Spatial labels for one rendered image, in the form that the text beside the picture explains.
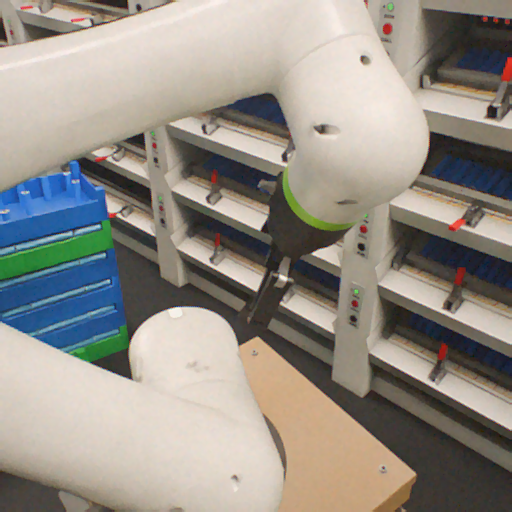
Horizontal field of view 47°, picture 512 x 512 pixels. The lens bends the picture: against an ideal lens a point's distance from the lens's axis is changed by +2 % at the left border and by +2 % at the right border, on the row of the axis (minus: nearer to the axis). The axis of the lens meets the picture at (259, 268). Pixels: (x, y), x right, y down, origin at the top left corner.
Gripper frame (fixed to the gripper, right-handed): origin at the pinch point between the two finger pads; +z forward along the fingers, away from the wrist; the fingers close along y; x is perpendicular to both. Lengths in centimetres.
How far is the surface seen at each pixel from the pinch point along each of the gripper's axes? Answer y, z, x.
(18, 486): 36, 65, -28
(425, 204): -30.0, 15.4, 30.4
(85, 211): -23, 53, -34
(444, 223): -25.6, 12.6, 33.3
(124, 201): -53, 108, -33
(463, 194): -31.1, 9.9, 34.9
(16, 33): -91, 93, -81
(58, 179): -34, 65, -45
